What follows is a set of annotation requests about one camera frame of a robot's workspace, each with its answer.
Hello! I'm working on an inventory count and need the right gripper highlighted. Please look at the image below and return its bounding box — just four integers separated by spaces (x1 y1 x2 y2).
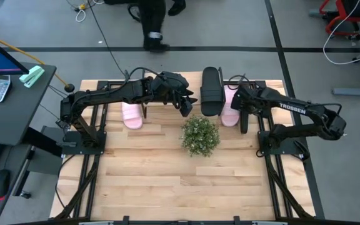
231 84 264 134

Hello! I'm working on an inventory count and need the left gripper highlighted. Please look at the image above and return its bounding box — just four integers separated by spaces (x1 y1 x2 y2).
150 71 198 106

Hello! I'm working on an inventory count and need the pink rubber slide sandal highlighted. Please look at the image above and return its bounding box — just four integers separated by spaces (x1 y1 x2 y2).
219 84 241 128
121 102 144 131

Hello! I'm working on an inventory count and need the black rubber slide sandal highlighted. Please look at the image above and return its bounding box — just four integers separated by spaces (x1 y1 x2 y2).
200 66 226 117

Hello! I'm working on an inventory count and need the green plant in black pot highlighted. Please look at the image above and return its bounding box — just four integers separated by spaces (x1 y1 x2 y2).
179 114 221 158

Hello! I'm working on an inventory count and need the person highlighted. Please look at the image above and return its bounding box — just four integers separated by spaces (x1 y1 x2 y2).
136 0 187 53

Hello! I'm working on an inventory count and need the grey metal stand base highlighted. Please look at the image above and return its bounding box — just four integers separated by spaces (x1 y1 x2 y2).
331 48 360 98

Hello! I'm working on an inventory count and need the mint green stapler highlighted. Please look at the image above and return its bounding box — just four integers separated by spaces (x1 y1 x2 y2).
19 65 46 89

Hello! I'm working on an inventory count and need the red and black cart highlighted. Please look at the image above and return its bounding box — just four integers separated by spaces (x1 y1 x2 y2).
307 0 360 41

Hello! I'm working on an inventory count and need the black office desk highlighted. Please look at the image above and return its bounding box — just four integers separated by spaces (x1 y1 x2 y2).
0 61 58 224

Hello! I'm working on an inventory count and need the black computer mouse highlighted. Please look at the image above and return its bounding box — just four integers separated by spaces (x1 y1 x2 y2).
0 169 12 200

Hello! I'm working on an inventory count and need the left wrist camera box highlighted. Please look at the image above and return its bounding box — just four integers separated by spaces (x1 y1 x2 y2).
179 99 194 118

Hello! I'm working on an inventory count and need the black metal table frame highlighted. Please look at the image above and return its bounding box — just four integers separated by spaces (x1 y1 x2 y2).
54 79 317 225

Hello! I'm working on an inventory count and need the black cable ring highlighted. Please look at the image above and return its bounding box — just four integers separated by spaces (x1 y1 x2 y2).
126 3 142 23

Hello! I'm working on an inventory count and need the thin black cable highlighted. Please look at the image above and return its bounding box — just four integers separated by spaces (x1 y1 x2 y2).
87 0 129 79

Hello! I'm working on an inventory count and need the white floor cable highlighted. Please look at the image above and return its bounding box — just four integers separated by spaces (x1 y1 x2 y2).
322 0 360 66

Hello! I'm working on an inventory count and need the white and yellow cable bundle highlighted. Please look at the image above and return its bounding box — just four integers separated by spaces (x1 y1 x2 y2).
66 0 106 23

